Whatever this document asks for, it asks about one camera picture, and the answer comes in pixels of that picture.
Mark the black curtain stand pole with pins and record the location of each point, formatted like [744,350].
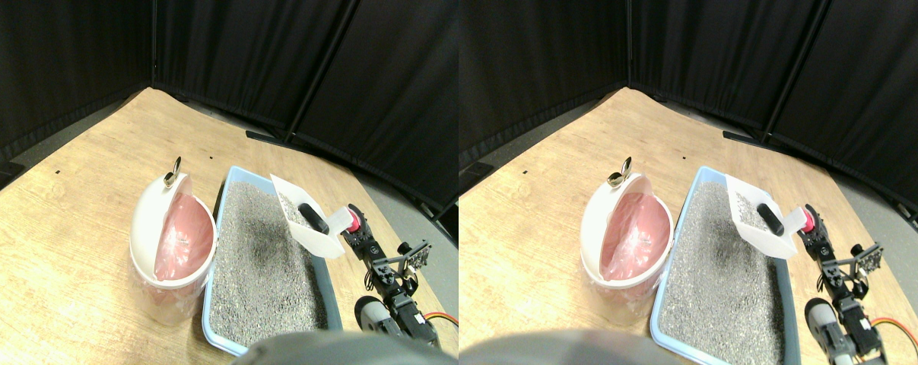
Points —
[154,38]
[795,68]
[319,68]

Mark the blue litter tray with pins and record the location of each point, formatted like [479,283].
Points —
[261,258]
[717,266]

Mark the white bin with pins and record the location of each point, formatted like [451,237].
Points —
[150,220]
[603,220]

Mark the black bracket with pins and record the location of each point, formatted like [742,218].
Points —
[869,258]
[417,255]

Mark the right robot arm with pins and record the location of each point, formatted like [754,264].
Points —
[405,312]
[854,319]

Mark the black lump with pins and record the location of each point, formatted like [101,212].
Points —
[314,219]
[770,219]

